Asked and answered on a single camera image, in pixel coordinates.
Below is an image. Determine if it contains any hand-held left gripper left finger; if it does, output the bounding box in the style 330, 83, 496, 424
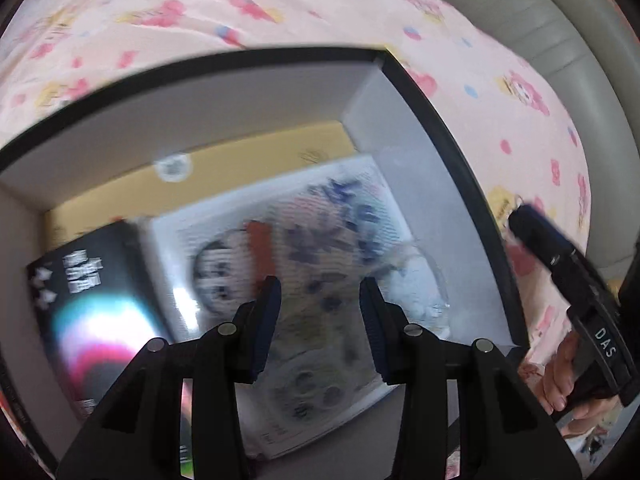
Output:
57, 276, 282, 480

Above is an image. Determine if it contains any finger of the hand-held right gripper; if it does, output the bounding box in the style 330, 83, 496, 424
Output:
507, 203, 602, 312

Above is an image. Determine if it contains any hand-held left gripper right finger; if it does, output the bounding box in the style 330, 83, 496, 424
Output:
360, 277, 583, 480

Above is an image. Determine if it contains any white box with blue print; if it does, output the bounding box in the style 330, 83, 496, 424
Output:
145, 155, 449, 461

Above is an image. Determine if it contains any black-rimmed cardboard box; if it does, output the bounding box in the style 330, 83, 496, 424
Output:
0, 46, 531, 480

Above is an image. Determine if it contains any person's right hand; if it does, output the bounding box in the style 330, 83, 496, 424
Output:
540, 332, 621, 423

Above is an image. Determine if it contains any beige padded headboard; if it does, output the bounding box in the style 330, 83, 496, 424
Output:
510, 0, 640, 281

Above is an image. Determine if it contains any pink printed blanket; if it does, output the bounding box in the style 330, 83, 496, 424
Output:
0, 0, 601, 480

